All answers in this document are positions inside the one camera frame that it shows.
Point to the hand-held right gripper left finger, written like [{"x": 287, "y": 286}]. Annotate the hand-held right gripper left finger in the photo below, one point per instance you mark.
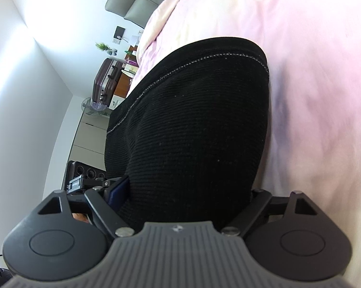
[{"x": 119, "y": 192}]

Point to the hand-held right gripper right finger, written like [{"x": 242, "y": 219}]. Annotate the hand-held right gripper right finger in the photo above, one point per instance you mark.
[{"x": 255, "y": 200}]

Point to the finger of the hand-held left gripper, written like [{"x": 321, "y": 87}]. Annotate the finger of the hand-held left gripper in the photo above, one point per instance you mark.
[{"x": 99, "y": 182}]

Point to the black pants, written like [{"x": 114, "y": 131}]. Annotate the black pants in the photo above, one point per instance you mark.
[{"x": 192, "y": 132}]

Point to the person's left hand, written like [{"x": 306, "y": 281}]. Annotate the person's left hand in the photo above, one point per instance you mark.
[{"x": 79, "y": 217}]

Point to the beige low cabinet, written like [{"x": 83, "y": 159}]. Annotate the beige low cabinet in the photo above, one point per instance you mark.
[{"x": 89, "y": 138}]

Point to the clear plastic fan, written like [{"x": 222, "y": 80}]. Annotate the clear plastic fan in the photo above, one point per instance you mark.
[{"x": 95, "y": 106}]

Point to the maroon suitcase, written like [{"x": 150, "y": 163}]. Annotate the maroon suitcase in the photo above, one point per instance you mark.
[{"x": 105, "y": 78}]

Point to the wooden nightstand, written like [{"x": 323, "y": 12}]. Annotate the wooden nightstand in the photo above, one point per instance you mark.
[{"x": 123, "y": 81}]

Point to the small green potted plant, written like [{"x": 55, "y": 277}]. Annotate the small green potted plant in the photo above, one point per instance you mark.
[{"x": 104, "y": 48}]

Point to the pink and cream bed cover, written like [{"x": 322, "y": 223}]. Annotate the pink and cream bed cover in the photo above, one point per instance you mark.
[{"x": 312, "y": 81}]

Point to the grey padded headboard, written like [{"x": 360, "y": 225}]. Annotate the grey padded headboard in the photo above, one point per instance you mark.
[{"x": 132, "y": 3}]

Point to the black wall panel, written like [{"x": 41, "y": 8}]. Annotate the black wall panel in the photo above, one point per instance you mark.
[{"x": 119, "y": 32}]

